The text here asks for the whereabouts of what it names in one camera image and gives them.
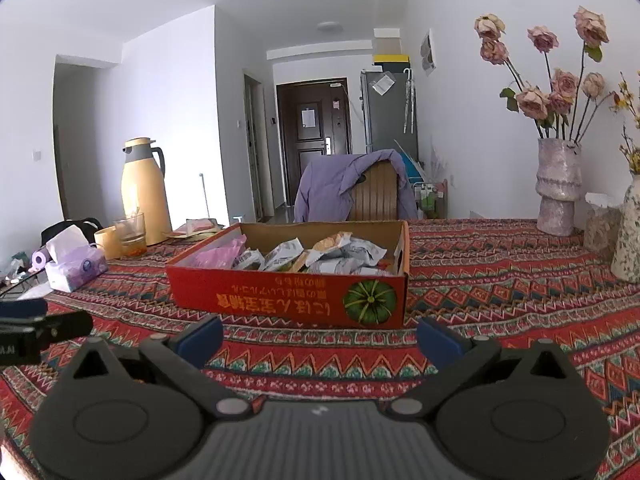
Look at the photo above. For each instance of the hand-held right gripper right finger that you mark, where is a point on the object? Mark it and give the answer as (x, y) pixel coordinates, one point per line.
(440, 340)

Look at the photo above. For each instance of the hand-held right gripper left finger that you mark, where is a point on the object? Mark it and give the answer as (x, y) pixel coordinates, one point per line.
(202, 340)

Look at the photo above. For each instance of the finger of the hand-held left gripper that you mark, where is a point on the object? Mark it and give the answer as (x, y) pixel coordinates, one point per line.
(67, 326)
(22, 310)

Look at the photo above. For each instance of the orange cardboard box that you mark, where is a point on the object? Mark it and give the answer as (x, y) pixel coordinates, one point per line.
(300, 300)

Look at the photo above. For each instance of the pile of snack packets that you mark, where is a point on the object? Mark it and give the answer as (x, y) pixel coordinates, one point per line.
(325, 257)

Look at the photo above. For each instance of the small purple roll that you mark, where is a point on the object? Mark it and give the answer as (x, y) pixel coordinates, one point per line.
(35, 258)

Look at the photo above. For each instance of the purple tissue box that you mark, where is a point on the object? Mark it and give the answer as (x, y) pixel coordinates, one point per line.
(75, 270)

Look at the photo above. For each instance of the red patterned tablecloth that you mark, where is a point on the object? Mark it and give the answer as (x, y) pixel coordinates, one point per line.
(500, 285)

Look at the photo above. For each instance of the black bag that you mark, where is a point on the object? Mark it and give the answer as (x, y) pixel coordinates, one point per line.
(55, 230)

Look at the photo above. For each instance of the yellow cup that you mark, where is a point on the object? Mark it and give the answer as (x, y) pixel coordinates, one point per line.
(106, 244)

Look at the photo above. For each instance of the glass cup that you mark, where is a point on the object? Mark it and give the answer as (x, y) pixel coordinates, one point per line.
(131, 237)

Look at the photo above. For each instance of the pink flat packet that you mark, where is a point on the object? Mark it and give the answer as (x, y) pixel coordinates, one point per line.
(197, 229)

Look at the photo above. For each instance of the storage rack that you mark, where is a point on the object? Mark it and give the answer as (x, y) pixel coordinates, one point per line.
(430, 200)

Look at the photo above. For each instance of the white mop pole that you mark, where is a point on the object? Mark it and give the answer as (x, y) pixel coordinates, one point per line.
(204, 197)

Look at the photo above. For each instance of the yellow thermos jug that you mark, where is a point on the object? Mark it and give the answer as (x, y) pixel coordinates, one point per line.
(145, 200)

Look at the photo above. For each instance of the wooden chair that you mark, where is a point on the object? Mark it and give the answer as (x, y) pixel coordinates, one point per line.
(375, 195)

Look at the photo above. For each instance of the pale dried pampas grass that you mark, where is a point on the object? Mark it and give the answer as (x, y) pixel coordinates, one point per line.
(432, 165)

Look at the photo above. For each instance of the pink textured vase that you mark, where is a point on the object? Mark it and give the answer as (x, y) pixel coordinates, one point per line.
(557, 195)

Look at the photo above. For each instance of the purple jacket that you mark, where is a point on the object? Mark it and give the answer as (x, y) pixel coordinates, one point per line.
(320, 185)

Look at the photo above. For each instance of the glass jar with white cover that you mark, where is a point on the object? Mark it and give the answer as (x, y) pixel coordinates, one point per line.
(602, 230)

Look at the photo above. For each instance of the white interior door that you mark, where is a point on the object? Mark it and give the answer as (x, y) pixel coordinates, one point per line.
(254, 150)

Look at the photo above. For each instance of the dark brown entrance door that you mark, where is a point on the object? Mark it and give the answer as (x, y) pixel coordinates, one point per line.
(310, 160)

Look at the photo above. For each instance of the speckled white vase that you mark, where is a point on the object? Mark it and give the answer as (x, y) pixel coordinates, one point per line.
(629, 240)

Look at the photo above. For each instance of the grey refrigerator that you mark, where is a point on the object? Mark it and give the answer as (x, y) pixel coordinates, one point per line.
(390, 120)

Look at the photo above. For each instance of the white umbrella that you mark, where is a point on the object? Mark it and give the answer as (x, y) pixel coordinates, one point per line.
(409, 100)

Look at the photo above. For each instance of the white paper on door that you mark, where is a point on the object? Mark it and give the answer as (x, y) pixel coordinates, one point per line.
(307, 116)

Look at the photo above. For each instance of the bunch of dried pink roses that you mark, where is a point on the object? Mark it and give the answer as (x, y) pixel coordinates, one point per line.
(532, 102)

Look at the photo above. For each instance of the paper sheet on refrigerator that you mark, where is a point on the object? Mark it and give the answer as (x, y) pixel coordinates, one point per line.
(383, 85)

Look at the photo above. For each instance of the yellow dried flowers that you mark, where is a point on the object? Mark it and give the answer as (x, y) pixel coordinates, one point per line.
(632, 155)

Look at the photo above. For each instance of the yellow black box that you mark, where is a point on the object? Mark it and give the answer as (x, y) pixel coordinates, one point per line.
(392, 60)

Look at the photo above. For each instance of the plain cardboard box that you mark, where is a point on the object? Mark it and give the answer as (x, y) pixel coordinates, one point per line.
(388, 41)

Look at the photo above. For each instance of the round ceiling light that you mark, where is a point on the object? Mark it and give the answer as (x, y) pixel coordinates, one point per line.
(329, 26)

